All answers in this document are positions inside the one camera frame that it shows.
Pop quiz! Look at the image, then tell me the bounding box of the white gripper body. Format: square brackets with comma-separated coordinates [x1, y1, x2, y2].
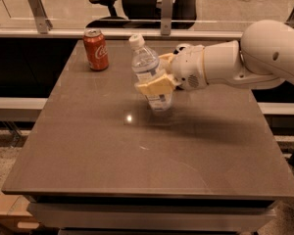
[171, 44, 207, 90]

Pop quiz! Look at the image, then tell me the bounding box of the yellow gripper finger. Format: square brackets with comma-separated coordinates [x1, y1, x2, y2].
[134, 73, 180, 96]
[159, 53, 174, 73]

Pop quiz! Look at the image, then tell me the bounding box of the clear plastic water bottle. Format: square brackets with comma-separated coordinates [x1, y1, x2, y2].
[128, 34, 172, 112]

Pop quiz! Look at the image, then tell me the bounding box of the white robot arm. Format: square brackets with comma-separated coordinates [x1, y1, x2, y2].
[135, 21, 294, 96]

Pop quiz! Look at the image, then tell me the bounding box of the black office chair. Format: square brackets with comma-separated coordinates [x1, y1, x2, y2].
[87, 0, 197, 29]

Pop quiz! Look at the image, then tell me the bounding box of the red Coca-Cola can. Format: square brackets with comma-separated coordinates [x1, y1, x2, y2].
[83, 28, 109, 71]

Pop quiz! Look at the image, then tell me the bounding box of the cardboard box on floor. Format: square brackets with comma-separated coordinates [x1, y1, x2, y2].
[0, 193, 41, 235]

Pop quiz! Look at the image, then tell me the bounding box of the middle metal glass bracket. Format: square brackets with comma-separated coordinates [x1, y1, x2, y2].
[161, 0, 172, 36]

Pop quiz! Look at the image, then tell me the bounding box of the left metal glass bracket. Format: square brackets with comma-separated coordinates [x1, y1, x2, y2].
[27, 0, 53, 34]

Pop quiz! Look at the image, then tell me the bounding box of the grey table base frame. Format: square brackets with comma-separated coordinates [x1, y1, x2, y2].
[27, 203, 276, 232]

